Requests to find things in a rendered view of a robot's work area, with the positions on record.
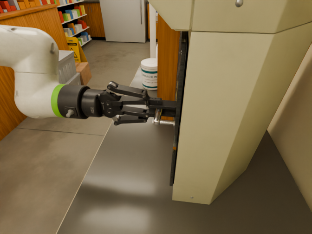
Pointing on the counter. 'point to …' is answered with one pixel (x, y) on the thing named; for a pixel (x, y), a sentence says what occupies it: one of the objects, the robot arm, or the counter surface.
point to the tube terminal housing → (234, 87)
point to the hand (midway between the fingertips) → (162, 107)
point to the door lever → (161, 119)
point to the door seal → (182, 99)
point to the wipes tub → (149, 73)
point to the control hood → (175, 13)
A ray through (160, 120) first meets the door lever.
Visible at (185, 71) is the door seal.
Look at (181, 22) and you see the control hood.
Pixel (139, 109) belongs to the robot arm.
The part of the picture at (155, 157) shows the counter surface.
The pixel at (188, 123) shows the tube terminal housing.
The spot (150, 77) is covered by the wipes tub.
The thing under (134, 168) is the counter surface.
